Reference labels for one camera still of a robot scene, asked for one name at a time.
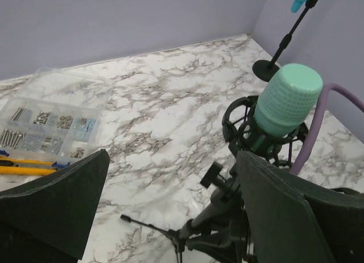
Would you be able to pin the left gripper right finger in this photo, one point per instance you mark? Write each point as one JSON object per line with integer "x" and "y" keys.
{"x": 294, "y": 220}

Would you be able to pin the black round-base stand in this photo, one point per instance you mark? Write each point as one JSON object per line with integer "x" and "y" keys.
{"x": 265, "y": 69}

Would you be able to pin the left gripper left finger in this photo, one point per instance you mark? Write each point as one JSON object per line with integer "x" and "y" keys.
{"x": 50, "y": 218}

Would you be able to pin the mint green microphone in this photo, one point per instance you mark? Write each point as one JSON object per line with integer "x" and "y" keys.
{"x": 287, "y": 99}

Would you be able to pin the yellow utility knife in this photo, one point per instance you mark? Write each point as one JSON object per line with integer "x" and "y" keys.
{"x": 25, "y": 171}
{"x": 6, "y": 156}

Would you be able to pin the clear plastic screw box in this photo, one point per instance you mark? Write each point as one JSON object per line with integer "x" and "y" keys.
{"x": 54, "y": 117}

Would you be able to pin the black tripod shock-mount stand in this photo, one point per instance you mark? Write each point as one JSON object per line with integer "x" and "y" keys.
{"x": 222, "y": 229}

